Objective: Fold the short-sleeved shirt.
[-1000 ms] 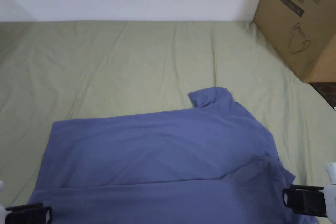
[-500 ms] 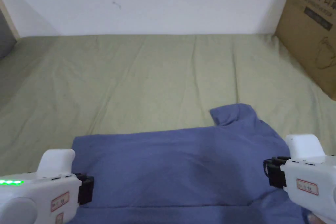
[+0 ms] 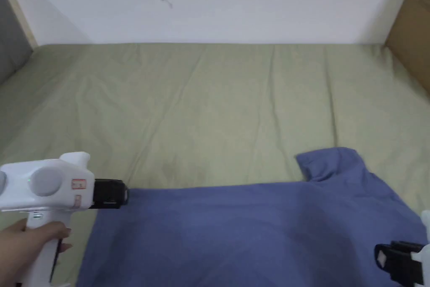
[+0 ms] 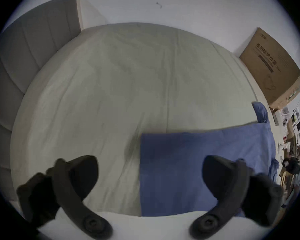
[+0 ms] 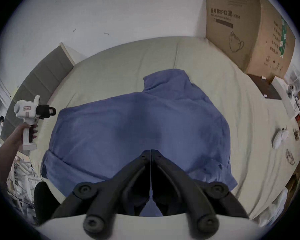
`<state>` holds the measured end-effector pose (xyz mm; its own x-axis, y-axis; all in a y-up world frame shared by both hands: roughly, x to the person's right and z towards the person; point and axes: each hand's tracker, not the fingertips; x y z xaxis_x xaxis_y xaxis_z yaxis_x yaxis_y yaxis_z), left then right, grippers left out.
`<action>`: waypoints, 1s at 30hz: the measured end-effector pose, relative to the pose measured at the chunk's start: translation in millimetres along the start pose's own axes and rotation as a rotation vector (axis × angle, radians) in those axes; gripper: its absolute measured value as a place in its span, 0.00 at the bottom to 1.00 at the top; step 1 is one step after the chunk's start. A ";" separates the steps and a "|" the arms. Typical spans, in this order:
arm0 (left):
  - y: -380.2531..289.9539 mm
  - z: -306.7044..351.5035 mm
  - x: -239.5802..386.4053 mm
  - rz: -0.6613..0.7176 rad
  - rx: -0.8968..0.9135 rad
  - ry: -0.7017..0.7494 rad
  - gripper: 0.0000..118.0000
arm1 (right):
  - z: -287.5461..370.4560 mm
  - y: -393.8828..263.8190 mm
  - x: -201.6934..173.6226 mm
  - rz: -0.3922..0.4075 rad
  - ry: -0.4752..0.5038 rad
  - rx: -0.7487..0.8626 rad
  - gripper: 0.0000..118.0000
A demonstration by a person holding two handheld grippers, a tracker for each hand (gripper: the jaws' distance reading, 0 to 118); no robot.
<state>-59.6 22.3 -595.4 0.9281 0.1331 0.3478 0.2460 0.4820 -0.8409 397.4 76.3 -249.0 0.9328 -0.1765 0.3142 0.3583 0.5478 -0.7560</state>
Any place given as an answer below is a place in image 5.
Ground dark blue shirt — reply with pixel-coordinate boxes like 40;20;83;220
41;69;238;217

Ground white hand controller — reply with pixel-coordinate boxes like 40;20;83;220
272;130;290;150

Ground person's left hand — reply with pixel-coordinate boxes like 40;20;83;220
19;123;38;140

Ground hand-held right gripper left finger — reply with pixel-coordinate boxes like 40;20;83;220
51;150;151;235

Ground person's legs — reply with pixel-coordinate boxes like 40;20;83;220
33;181;61;226

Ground dark brown flat board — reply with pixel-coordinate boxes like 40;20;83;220
247;73;282;100

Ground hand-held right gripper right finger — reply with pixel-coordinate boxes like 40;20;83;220
150;149;249;235

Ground white flat box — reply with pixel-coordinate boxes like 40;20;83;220
271;76;300;117

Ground large brown cardboard carton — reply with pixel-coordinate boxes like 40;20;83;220
205;0;296;80

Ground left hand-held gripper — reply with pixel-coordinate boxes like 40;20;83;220
14;95;57;152

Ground grey padded headboard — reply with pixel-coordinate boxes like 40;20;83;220
0;43;75;142

